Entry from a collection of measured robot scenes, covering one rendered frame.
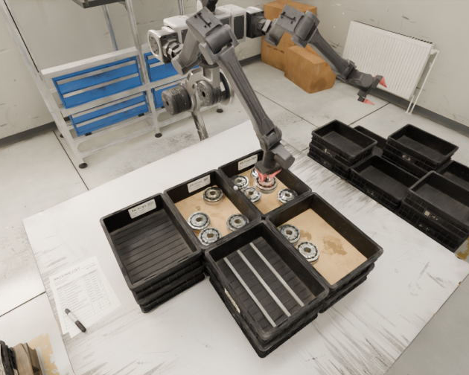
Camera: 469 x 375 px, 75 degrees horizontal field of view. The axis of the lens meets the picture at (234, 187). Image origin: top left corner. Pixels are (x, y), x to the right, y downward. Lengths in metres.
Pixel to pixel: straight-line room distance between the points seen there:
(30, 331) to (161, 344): 1.25
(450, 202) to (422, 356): 0.96
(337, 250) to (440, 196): 1.16
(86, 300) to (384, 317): 1.24
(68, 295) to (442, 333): 2.11
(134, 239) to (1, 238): 1.73
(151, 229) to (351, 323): 0.94
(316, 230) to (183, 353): 0.75
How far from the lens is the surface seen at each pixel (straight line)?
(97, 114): 3.16
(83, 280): 1.58
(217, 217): 1.46
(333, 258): 1.38
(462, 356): 2.42
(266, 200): 1.53
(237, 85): 1.04
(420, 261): 1.70
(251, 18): 1.72
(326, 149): 2.43
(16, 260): 2.82
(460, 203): 2.43
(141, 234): 1.47
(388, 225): 1.77
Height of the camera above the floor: 1.95
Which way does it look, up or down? 45 degrees down
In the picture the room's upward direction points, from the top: 1 degrees counter-clockwise
